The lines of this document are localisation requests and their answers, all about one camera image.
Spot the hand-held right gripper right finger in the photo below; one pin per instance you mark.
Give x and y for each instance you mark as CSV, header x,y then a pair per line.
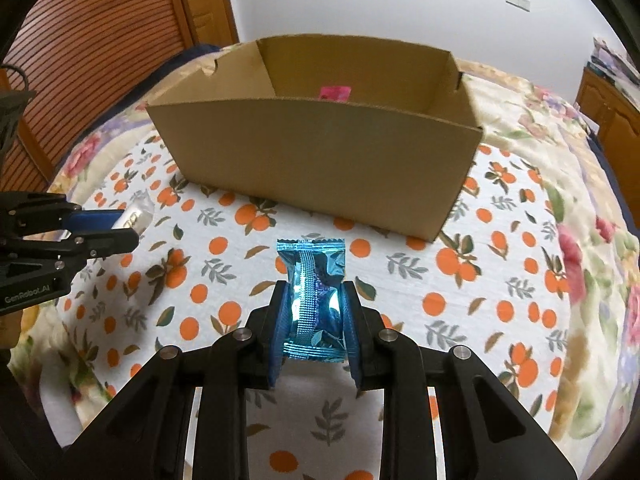
x,y
350,332

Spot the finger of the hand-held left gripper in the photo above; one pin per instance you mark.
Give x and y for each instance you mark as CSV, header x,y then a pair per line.
x,y
110,241
97,220

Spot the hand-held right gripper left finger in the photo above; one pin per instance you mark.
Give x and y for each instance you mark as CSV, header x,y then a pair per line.
x,y
282,332

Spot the shiny blue snack packet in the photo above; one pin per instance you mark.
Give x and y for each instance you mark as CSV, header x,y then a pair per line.
x,y
312,270

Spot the brown cardboard box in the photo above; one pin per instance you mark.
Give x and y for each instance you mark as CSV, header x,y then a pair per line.
x,y
310,160

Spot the pink snack packet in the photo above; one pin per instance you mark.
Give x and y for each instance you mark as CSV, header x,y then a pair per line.
x,y
335,93

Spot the orange fruit print blanket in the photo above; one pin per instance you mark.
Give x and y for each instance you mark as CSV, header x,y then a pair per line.
x,y
200,270

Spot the wooden louvred wardrobe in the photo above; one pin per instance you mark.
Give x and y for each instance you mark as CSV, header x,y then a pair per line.
x,y
100,35

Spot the floral quilt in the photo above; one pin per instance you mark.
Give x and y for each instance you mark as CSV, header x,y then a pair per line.
x,y
590,240

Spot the wooden cabinet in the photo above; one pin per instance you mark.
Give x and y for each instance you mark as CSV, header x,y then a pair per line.
x,y
615,120

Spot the pile of printed paper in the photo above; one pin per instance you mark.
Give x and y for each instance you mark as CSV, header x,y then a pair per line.
x,y
612,60

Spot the white wall switch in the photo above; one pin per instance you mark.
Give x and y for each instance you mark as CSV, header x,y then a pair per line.
x,y
518,0

